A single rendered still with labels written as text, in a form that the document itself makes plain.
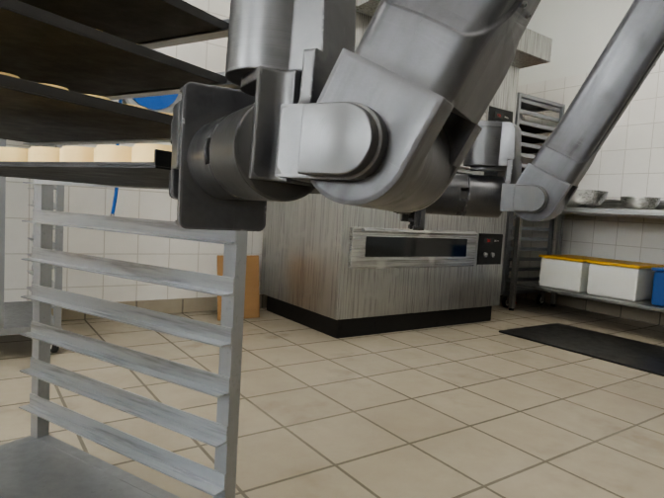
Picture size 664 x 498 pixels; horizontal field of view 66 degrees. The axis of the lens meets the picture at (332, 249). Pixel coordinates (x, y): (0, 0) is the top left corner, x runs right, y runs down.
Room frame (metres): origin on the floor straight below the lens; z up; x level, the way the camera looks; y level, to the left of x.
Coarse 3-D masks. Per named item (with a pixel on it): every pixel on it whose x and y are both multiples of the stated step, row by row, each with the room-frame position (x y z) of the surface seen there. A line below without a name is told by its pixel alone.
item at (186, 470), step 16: (32, 400) 1.23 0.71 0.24; (48, 400) 1.19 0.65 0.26; (48, 416) 1.17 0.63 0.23; (64, 416) 1.16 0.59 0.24; (80, 416) 1.13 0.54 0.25; (80, 432) 1.10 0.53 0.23; (96, 432) 1.10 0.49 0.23; (112, 432) 1.07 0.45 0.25; (112, 448) 1.03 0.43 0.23; (128, 448) 1.04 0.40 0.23; (144, 448) 1.01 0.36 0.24; (160, 448) 0.99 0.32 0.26; (144, 464) 0.98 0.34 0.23; (160, 464) 0.98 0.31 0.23; (176, 464) 0.97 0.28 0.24; (192, 464) 0.94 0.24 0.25; (192, 480) 0.93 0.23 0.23; (208, 480) 0.92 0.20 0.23; (224, 480) 0.90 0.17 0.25
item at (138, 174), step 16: (160, 160) 0.41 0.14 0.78; (16, 176) 0.83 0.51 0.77; (32, 176) 0.78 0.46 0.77; (48, 176) 0.74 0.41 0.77; (64, 176) 0.70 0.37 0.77; (80, 176) 0.67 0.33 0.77; (96, 176) 0.64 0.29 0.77; (112, 176) 0.61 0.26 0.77; (128, 176) 0.58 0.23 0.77; (144, 176) 0.56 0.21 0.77; (160, 176) 0.54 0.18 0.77
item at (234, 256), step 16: (240, 240) 0.91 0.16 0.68; (224, 256) 0.92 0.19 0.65; (240, 256) 0.92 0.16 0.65; (224, 272) 0.92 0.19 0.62; (240, 272) 0.92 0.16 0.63; (240, 288) 0.92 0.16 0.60; (224, 304) 0.92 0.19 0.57; (240, 304) 0.92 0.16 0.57; (224, 320) 0.92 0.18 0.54; (240, 320) 0.92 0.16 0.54; (240, 336) 0.92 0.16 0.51; (224, 352) 0.91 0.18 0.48; (240, 352) 0.93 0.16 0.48; (224, 368) 0.91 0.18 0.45; (240, 368) 0.93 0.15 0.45; (224, 400) 0.91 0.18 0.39; (224, 416) 0.91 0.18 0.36; (224, 448) 0.91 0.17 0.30; (224, 464) 0.91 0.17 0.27; (224, 496) 0.91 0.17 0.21
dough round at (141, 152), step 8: (136, 144) 0.45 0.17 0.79; (144, 144) 0.45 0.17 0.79; (152, 144) 0.45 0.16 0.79; (160, 144) 0.45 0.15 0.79; (136, 152) 0.45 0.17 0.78; (144, 152) 0.44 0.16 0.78; (152, 152) 0.44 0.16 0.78; (136, 160) 0.45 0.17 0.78; (144, 160) 0.44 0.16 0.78; (152, 160) 0.44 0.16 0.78
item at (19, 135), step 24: (0, 96) 0.64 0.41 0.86; (24, 96) 0.63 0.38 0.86; (48, 96) 0.63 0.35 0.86; (72, 96) 0.66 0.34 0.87; (0, 120) 0.85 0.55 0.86; (24, 120) 0.83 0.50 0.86; (48, 120) 0.82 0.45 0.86; (72, 120) 0.80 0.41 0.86; (96, 120) 0.79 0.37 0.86; (120, 120) 0.77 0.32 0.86; (144, 120) 0.76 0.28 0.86; (168, 120) 0.79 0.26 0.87
